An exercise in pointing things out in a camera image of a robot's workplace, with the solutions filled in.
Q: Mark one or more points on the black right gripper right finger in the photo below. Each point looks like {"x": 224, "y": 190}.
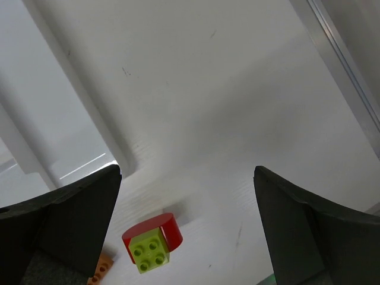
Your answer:
{"x": 312, "y": 240}

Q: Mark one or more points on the orange lego plate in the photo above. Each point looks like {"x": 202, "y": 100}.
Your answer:
{"x": 103, "y": 266}

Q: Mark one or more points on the lime green square lego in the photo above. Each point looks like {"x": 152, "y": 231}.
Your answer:
{"x": 149, "y": 250}

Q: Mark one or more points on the white compartment tray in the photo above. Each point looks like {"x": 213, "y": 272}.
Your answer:
{"x": 164, "y": 87}

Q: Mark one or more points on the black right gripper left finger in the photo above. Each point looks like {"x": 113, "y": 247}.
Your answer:
{"x": 57, "y": 237}

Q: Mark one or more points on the red rounded lego brick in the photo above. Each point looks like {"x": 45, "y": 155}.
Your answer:
{"x": 168, "y": 225}

